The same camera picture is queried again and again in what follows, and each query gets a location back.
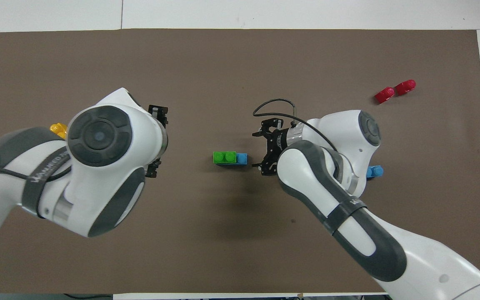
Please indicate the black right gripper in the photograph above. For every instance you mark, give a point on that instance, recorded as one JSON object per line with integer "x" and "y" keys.
{"x": 276, "y": 143}

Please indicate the green two-stud toy brick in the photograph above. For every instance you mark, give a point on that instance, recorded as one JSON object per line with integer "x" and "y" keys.
{"x": 224, "y": 157}

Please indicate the blue three-stud toy brick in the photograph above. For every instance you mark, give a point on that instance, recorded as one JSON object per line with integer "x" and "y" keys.
{"x": 242, "y": 158}
{"x": 376, "y": 171}

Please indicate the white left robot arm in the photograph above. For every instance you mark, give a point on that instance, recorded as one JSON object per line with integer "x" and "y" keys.
{"x": 131, "y": 125}

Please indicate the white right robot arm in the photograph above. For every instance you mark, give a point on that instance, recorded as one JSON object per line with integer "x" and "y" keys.
{"x": 340, "y": 133}

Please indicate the brown paper table mat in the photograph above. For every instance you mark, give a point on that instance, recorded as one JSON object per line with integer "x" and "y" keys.
{"x": 223, "y": 62}

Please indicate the yellow two-stud toy brick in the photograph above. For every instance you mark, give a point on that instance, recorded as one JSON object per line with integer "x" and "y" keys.
{"x": 58, "y": 130}

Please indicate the red single-stud toy brick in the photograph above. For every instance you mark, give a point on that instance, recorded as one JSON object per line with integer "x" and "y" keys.
{"x": 405, "y": 87}
{"x": 383, "y": 95}

